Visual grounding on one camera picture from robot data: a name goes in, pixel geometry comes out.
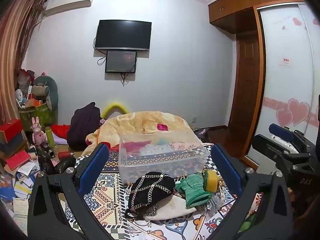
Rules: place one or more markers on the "white sliding door with hearts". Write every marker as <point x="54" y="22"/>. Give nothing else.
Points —
<point x="291" y="36"/>

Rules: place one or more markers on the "pink rabbit toy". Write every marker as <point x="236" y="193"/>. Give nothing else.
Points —
<point x="39" y="136"/>

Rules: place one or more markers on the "red book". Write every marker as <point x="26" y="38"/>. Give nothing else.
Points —
<point x="17" y="160"/>

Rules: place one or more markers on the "red thermos bottle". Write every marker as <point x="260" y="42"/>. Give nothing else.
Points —
<point x="65" y="155"/>

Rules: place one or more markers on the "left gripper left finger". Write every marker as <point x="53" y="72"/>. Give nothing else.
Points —
<point x="46" y="218"/>

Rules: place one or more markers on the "wooden wardrobe frame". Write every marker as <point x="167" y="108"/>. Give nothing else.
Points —
<point x="241" y="18"/>

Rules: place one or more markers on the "green bottle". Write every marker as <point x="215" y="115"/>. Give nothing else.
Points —
<point x="50" y="138"/>

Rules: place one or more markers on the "clear plastic storage bin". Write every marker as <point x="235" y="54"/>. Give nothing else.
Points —
<point x="177" y="154"/>

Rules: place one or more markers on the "small black wall monitor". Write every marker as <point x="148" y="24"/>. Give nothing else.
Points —
<point x="121" y="62"/>

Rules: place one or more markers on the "yellow fleece blanket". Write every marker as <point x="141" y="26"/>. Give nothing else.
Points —
<point x="145" y="122"/>

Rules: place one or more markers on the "green knitted glove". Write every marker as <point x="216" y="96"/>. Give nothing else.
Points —
<point x="192" y="188"/>

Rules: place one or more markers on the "dark purple jacket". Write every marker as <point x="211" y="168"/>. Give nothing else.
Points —
<point x="85" y="121"/>

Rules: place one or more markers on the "white cloth pouch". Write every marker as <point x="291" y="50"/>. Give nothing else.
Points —
<point x="170" y="207"/>

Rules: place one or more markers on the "red gift box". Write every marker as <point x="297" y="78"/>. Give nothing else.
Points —
<point x="9" y="130"/>

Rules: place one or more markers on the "red cushion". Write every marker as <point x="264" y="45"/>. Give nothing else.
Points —
<point x="60" y="130"/>

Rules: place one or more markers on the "striped pink curtain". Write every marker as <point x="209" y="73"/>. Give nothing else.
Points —
<point x="17" y="26"/>

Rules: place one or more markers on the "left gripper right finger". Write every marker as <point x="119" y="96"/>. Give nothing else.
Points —
<point x="273" y="219"/>

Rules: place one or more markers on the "brown wooden door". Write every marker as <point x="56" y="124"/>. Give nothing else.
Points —
<point x="242" y="119"/>

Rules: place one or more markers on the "green cardboard box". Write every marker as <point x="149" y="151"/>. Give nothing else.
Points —
<point x="45" y="115"/>

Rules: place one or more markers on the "patterned patchwork bedsheet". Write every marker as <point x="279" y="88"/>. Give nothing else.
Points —
<point x="108" y="200"/>

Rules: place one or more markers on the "large black wall television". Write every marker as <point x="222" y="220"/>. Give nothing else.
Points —
<point x="123" y="34"/>

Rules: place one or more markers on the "yellow fuzzy arch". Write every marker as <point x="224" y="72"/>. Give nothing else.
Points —
<point x="114" y="107"/>

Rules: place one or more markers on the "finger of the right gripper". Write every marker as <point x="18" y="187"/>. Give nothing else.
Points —
<point x="276" y="152"/>
<point x="281" y="132"/>

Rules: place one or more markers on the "black bag with chain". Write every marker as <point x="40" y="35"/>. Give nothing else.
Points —
<point x="146" y="192"/>

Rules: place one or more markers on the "silver tinsel bundle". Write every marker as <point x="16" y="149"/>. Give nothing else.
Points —
<point x="215" y="203"/>

